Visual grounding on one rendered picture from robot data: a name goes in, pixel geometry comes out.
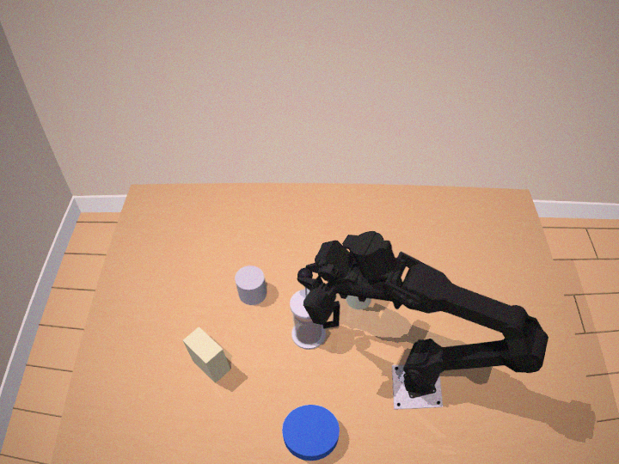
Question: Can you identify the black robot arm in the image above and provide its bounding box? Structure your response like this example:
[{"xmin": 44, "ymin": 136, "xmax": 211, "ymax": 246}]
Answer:
[{"xmin": 315, "ymin": 231, "xmax": 549, "ymax": 399}]

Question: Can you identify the coffee press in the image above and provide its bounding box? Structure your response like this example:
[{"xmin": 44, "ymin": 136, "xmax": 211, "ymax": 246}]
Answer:
[{"xmin": 290, "ymin": 268, "xmax": 340, "ymax": 350}]

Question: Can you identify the grey cylinder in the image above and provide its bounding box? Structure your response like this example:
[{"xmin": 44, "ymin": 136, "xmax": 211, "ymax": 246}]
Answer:
[
  {"xmin": 235, "ymin": 266, "xmax": 267, "ymax": 305},
  {"xmin": 346, "ymin": 295, "xmax": 372, "ymax": 309}
]

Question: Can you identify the blue round disc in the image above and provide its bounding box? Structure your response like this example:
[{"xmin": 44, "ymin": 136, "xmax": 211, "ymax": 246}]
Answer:
[{"xmin": 282, "ymin": 405, "xmax": 340, "ymax": 461}]

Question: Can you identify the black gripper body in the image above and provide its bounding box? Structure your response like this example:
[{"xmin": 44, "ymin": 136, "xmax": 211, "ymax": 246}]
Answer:
[{"xmin": 303, "ymin": 235, "xmax": 366, "ymax": 325}]

